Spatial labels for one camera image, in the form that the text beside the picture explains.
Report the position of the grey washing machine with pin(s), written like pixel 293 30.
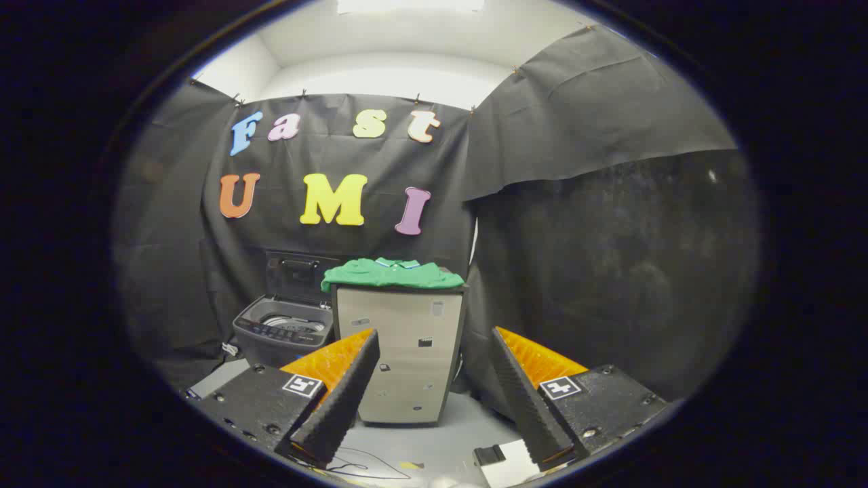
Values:
pixel 271 346

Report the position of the beige cabinet with dark frame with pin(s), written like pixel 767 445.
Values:
pixel 407 352

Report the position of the grey flat board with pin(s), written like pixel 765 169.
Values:
pixel 217 381

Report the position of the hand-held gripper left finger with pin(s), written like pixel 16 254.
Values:
pixel 346 400

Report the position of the white paper sheet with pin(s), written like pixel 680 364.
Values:
pixel 519 468

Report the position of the green polo shirt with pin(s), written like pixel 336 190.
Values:
pixel 390 274

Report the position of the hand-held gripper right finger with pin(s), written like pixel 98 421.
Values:
pixel 522 400

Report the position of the small black block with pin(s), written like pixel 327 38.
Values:
pixel 488 455

